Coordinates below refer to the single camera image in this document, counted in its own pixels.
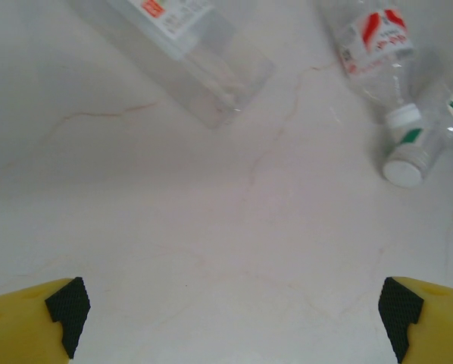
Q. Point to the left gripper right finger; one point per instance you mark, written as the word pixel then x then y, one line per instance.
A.
pixel 435 330

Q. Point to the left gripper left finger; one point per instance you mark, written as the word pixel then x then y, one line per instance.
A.
pixel 18 330

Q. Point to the small bottle green white label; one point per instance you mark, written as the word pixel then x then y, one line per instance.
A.
pixel 402 170

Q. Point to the square clear bottle white label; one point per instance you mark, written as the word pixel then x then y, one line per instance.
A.
pixel 196 64

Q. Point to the clear bottle red white label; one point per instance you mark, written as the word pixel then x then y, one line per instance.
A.
pixel 378 49

